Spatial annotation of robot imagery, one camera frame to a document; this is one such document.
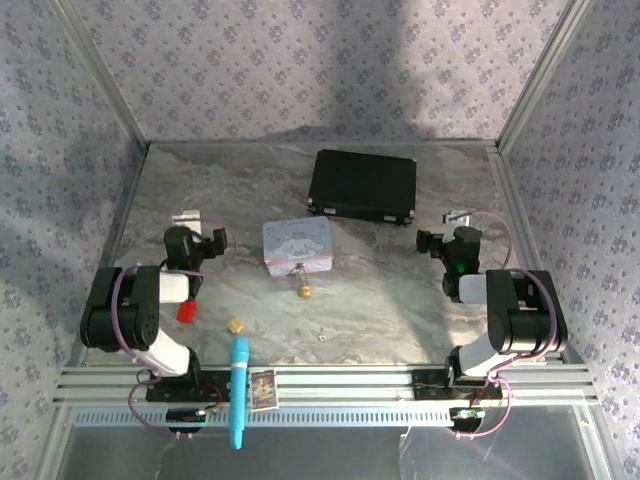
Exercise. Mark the pastel cartoon tin box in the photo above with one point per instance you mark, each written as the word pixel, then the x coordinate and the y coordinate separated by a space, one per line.
pixel 295 245

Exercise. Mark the brass padlock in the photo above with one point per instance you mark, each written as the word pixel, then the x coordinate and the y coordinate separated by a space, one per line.
pixel 304 291

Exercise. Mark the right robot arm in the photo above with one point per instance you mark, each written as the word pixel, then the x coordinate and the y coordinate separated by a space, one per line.
pixel 525 320

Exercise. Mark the red plastic block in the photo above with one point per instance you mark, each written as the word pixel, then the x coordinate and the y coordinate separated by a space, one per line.
pixel 186 312

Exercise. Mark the black hard case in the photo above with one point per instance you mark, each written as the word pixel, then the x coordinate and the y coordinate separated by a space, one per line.
pixel 362 182

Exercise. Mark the small yellow toy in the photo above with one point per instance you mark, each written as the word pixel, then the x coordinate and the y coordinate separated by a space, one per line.
pixel 235 327

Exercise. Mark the blue marker pen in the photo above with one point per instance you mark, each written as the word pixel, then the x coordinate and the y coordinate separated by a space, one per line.
pixel 239 390

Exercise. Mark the small printed card box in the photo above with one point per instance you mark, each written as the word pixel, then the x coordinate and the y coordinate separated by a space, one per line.
pixel 265 391

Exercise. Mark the grey metal panel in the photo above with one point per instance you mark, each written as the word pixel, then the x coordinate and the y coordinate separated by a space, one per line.
pixel 325 455

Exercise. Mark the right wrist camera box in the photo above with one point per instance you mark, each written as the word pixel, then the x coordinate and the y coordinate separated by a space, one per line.
pixel 429 244

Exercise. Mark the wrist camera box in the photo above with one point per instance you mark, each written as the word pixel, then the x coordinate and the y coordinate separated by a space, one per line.
pixel 429 244
pixel 218 243

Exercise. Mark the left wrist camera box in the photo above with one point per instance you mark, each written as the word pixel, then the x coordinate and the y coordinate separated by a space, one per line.
pixel 218 243

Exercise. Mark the aluminium side rail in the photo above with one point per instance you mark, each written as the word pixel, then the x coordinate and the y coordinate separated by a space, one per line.
pixel 511 200
pixel 115 250

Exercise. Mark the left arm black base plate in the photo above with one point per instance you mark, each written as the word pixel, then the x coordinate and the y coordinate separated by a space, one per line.
pixel 220 376

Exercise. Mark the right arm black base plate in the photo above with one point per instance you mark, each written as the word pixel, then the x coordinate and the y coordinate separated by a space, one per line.
pixel 425 387

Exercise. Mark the aluminium frame post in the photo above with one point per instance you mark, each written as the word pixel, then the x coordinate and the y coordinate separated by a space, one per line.
pixel 104 75
pixel 541 75

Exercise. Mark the aluminium front rail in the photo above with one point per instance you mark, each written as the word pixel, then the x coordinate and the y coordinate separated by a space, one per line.
pixel 350 385

